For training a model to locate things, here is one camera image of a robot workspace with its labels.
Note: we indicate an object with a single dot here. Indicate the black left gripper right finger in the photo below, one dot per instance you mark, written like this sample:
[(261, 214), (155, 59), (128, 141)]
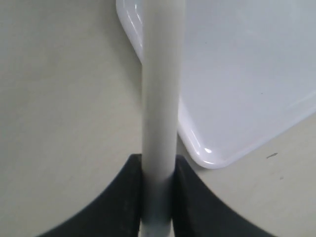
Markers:
[(198, 212)]

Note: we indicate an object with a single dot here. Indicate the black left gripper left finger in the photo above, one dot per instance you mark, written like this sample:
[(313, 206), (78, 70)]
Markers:
[(116, 212)]

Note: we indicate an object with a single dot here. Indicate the white plastic tray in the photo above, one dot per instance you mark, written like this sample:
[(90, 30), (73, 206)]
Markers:
[(248, 72)]

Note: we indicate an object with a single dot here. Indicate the white wooden drumstick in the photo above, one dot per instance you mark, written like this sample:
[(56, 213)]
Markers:
[(163, 33)]

